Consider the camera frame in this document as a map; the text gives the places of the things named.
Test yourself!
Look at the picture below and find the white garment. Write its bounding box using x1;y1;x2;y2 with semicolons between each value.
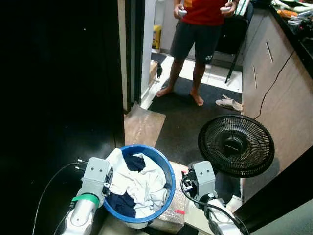
105;148;169;219

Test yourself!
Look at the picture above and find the black chair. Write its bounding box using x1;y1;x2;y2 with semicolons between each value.
215;0;255;84

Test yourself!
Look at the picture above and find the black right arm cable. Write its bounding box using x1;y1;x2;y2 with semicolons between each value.
180;174;251;235

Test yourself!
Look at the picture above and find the dark sliding door frame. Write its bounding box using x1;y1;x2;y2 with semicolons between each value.
125;0;146;106

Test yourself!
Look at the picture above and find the tall black door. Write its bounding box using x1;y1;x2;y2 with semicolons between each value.
0;0;126;235

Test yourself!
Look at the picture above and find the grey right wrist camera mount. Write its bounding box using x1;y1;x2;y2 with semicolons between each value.
188;161;217;197

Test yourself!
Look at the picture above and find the blue plastic laundry basket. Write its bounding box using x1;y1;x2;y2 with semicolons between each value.
102;144;177;230

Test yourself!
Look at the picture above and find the brown kitchen cabinet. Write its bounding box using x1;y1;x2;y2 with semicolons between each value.
241;0;313;196

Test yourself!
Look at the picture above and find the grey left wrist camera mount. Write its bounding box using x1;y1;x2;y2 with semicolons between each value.
80;157;112;197

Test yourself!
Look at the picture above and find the yellow pedal bin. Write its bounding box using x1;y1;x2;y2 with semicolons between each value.
152;25;162;51

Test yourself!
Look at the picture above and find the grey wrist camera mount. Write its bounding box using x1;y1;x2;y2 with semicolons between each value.
188;161;217;197
80;157;112;197

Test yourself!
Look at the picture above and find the black floor fan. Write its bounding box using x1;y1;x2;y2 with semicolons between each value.
198;115;275;179

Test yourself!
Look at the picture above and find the thin black power cable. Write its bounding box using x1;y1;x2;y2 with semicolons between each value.
254;49;295;120

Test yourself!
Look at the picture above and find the clear plastic box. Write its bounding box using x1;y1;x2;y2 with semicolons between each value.
149;193;187;233

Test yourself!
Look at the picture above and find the beige sandal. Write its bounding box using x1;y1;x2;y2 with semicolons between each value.
215;94;244;112

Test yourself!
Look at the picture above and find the navy blue garment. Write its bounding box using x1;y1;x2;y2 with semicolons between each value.
105;154;147;218

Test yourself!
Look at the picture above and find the brown doormat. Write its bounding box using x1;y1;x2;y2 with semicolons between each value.
123;104;167;148

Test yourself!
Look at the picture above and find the person in red shirt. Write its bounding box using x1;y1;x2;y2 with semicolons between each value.
156;0;240;107

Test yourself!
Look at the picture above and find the brown cardboard box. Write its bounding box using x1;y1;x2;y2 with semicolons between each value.
148;60;159;85

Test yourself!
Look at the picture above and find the small black cloth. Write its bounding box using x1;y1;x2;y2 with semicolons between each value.
156;61;164;80

